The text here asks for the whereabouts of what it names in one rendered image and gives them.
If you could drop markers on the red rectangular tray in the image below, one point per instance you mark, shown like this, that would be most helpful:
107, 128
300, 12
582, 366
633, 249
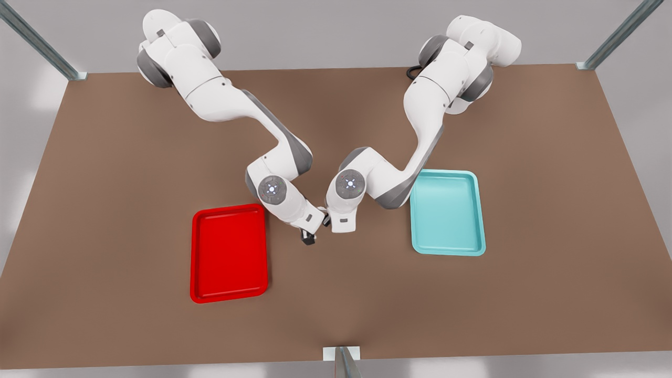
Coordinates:
229, 253

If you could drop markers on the cyan rectangular tray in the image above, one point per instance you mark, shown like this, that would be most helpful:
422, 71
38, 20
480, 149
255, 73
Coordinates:
447, 212

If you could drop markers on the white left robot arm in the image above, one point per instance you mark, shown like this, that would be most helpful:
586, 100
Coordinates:
436, 100

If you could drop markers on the silver frame post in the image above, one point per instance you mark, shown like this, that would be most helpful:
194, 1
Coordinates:
37, 39
342, 362
619, 32

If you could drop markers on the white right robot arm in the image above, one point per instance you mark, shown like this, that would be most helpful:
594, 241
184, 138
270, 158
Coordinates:
210, 89

